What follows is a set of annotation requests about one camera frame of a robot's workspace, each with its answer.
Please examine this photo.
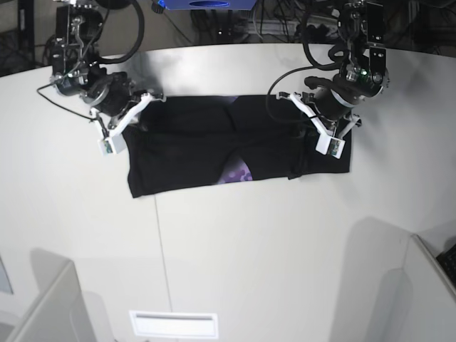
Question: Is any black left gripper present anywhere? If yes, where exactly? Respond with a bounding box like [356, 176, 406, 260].
[304, 75, 367, 122]

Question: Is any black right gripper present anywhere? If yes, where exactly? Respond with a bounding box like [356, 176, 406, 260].
[83, 71, 143, 125]

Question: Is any black T-shirt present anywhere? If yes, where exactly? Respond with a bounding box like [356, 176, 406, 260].
[123, 95, 351, 198]

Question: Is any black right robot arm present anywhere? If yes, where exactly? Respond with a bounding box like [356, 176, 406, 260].
[36, 1, 145, 119]

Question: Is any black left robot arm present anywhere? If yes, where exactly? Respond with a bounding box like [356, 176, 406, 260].
[298, 1, 389, 127]

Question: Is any white power strip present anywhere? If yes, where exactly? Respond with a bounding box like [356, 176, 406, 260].
[240, 17, 338, 38]

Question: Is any blue box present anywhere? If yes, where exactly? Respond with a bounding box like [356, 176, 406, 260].
[158, 0, 257, 11]

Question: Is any black keyboard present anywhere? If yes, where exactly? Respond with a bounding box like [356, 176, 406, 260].
[437, 245, 456, 286]

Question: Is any white partition panel left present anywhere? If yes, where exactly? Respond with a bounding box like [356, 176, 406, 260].
[1, 249, 116, 341]

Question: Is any white partition panel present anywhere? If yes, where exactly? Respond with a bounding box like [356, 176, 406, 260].
[1, 249, 116, 341]
[334, 233, 456, 342]

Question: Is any white table grommet plate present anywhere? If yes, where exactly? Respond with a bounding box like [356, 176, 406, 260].
[129, 311, 219, 339]

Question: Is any white partition panel right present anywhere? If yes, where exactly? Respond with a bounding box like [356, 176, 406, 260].
[334, 233, 456, 342]

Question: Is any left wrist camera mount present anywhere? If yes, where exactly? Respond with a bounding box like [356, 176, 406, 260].
[276, 92, 362, 159]

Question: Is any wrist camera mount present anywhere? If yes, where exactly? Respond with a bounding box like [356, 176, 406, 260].
[276, 92, 362, 159]
[90, 92, 167, 156]

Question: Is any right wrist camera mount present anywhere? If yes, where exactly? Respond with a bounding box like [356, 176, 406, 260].
[90, 92, 167, 156]

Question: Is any black equipment rack post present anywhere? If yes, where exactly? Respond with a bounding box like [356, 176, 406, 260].
[17, 0, 36, 68]

